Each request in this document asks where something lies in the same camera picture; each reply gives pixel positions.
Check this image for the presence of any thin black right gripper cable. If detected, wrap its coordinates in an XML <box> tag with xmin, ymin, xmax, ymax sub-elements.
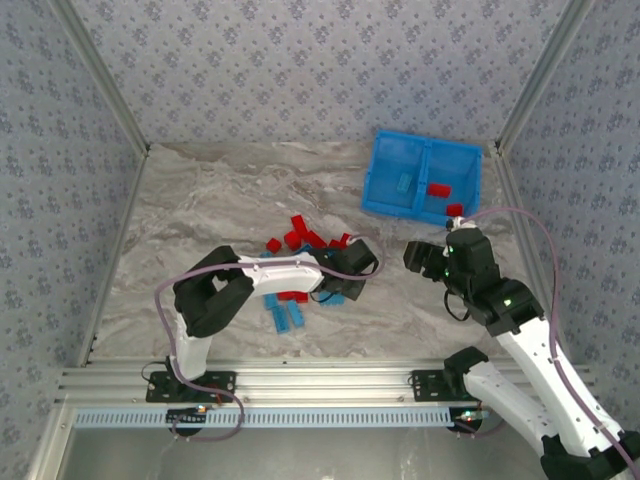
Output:
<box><xmin>443</xmin><ymin>289</ymin><xmax>472</xmax><ymax>324</ymax></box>

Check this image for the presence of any slotted light cable duct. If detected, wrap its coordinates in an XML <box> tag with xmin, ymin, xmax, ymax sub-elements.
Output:
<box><xmin>73</xmin><ymin>405</ymin><xmax>457</xmax><ymax>430</ymax></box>

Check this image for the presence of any grey metal panel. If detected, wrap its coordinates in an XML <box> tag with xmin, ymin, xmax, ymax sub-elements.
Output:
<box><xmin>49</xmin><ymin>424</ymin><xmax>546</xmax><ymax>480</ymax></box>

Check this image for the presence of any aluminium frame bar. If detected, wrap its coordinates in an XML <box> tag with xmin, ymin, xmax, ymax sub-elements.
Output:
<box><xmin>27</xmin><ymin>404</ymin><xmax>76</xmax><ymax>480</ymax></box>

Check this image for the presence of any aluminium side rail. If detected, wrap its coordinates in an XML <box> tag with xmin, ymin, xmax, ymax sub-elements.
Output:
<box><xmin>74</xmin><ymin>147</ymin><xmax>151</xmax><ymax>369</ymax></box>
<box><xmin>489</xmin><ymin>141</ymin><xmax>574</xmax><ymax>366</ymax></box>

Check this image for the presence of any wide aluminium base rail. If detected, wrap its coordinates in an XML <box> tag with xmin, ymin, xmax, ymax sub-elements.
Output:
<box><xmin>54</xmin><ymin>355</ymin><xmax>599</xmax><ymax>405</ymax></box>

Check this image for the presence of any blue two-compartment plastic bin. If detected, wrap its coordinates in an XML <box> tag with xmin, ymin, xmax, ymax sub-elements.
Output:
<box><xmin>360</xmin><ymin>128</ymin><xmax>484</xmax><ymax>227</ymax></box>

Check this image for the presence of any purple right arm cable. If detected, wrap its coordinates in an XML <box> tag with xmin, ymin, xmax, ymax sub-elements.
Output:
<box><xmin>452</xmin><ymin>207</ymin><xmax>640</xmax><ymax>480</ymax></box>

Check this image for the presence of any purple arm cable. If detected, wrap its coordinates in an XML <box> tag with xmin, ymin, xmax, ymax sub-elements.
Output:
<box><xmin>154</xmin><ymin>234</ymin><xmax>386</xmax><ymax>444</ymax></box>
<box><xmin>452</xmin><ymin>207</ymin><xmax>640</xmax><ymax>480</ymax></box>

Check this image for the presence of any small black controller board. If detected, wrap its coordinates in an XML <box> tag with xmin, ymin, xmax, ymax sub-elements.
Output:
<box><xmin>166</xmin><ymin>405</ymin><xmax>209</xmax><ymax>426</ymax></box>
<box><xmin>452</xmin><ymin>407</ymin><xmax>489</xmax><ymax>426</ymax></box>

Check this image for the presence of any aluminium frame post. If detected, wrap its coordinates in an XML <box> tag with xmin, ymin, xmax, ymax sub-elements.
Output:
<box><xmin>47</xmin><ymin>0</ymin><xmax>152</xmax><ymax>157</ymax></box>
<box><xmin>493</xmin><ymin>0</ymin><xmax>597</xmax><ymax>151</ymax></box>

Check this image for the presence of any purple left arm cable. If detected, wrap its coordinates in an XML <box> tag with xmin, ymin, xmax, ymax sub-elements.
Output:
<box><xmin>154</xmin><ymin>234</ymin><xmax>386</xmax><ymax>444</ymax></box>

